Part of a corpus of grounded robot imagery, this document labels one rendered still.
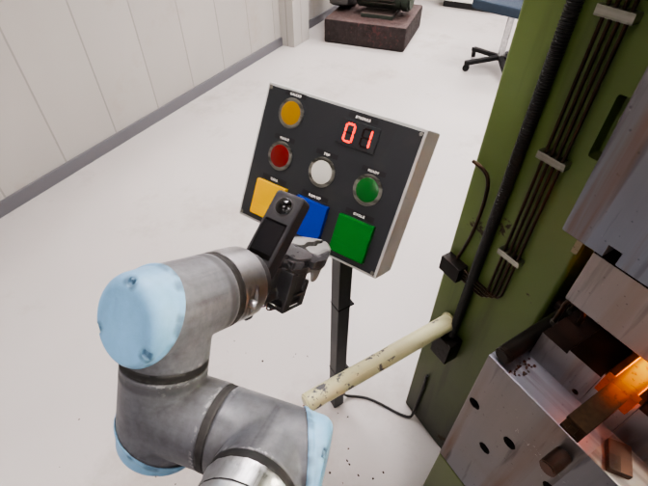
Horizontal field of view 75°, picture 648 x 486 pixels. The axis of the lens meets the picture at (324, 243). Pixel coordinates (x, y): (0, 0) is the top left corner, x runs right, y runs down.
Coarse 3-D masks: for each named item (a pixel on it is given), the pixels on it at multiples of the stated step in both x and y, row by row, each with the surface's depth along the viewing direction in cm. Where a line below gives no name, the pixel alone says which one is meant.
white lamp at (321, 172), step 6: (318, 162) 80; (324, 162) 80; (312, 168) 81; (318, 168) 81; (324, 168) 80; (330, 168) 80; (312, 174) 81; (318, 174) 81; (324, 174) 80; (330, 174) 80; (318, 180) 81; (324, 180) 80
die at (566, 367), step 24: (576, 312) 71; (552, 336) 67; (576, 336) 67; (600, 336) 66; (552, 360) 68; (576, 360) 64; (600, 360) 63; (624, 360) 62; (576, 384) 66; (624, 432) 61
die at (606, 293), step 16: (592, 256) 56; (608, 256) 55; (592, 272) 56; (608, 272) 54; (624, 272) 53; (576, 288) 59; (592, 288) 57; (608, 288) 55; (624, 288) 53; (640, 288) 51; (576, 304) 60; (592, 304) 58; (608, 304) 56; (624, 304) 54; (640, 304) 52; (608, 320) 57; (624, 320) 55; (640, 320) 53; (624, 336) 56; (640, 336) 54; (640, 352) 55
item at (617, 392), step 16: (640, 368) 60; (608, 384) 58; (624, 384) 58; (640, 384) 59; (592, 400) 57; (608, 400) 57; (624, 400) 57; (640, 400) 56; (576, 416) 55; (592, 416) 55; (608, 416) 55; (576, 432) 56
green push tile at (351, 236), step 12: (348, 216) 79; (336, 228) 80; (348, 228) 79; (360, 228) 78; (372, 228) 77; (336, 240) 81; (348, 240) 79; (360, 240) 78; (336, 252) 81; (348, 252) 80; (360, 252) 78
